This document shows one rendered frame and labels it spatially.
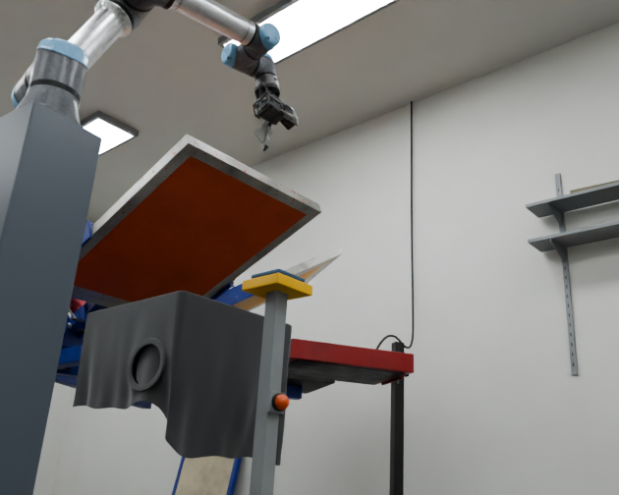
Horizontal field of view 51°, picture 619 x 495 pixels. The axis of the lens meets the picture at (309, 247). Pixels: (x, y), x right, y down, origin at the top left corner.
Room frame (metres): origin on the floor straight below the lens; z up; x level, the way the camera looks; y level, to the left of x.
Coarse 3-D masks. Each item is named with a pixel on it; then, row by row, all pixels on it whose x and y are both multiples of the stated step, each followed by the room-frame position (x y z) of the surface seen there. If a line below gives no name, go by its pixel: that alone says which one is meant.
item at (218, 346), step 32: (192, 320) 1.73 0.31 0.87; (224, 320) 1.82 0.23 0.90; (256, 320) 1.91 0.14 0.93; (192, 352) 1.75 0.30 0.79; (224, 352) 1.83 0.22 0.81; (256, 352) 1.92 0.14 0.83; (288, 352) 2.02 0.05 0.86; (192, 384) 1.76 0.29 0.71; (224, 384) 1.84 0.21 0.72; (256, 384) 1.94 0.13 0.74; (192, 416) 1.78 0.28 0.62; (224, 416) 1.85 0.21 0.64; (192, 448) 1.80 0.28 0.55; (224, 448) 1.87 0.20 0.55
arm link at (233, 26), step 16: (128, 0) 1.46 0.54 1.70; (144, 0) 1.45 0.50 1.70; (160, 0) 1.46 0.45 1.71; (176, 0) 1.46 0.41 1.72; (192, 0) 1.49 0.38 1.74; (208, 0) 1.51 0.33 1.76; (192, 16) 1.53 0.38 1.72; (208, 16) 1.53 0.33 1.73; (224, 16) 1.55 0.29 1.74; (240, 16) 1.58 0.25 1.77; (224, 32) 1.60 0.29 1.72; (240, 32) 1.60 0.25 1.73; (256, 32) 1.62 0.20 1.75; (272, 32) 1.63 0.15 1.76; (256, 48) 1.67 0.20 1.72; (272, 48) 1.68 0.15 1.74
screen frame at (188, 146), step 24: (192, 144) 1.64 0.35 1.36; (168, 168) 1.71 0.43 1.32; (216, 168) 1.75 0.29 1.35; (240, 168) 1.78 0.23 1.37; (144, 192) 1.79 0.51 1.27; (264, 192) 1.90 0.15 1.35; (288, 192) 1.94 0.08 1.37; (120, 216) 1.87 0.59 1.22; (312, 216) 2.07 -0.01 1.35; (96, 240) 1.96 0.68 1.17; (216, 288) 2.37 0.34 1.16
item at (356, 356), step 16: (304, 352) 2.92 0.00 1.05; (320, 352) 2.94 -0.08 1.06; (336, 352) 2.96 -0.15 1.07; (352, 352) 2.99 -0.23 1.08; (368, 352) 3.01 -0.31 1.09; (384, 352) 3.04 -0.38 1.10; (288, 368) 3.17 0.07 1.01; (304, 368) 3.14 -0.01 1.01; (320, 368) 3.11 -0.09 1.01; (336, 368) 3.09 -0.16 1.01; (352, 368) 3.06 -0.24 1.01; (368, 368) 3.04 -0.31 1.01; (384, 368) 3.04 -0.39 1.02; (400, 368) 3.06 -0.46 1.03; (368, 384) 3.50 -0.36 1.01; (384, 384) 3.38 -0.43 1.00
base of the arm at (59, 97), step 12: (36, 84) 1.27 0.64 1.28; (48, 84) 1.27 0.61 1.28; (60, 84) 1.28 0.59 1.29; (36, 96) 1.26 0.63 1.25; (48, 96) 1.26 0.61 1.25; (60, 96) 1.27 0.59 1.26; (72, 96) 1.30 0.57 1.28; (48, 108) 1.25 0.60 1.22; (60, 108) 1.27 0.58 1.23; (72, 108) 1.29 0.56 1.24; (72, 120) 1.29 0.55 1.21
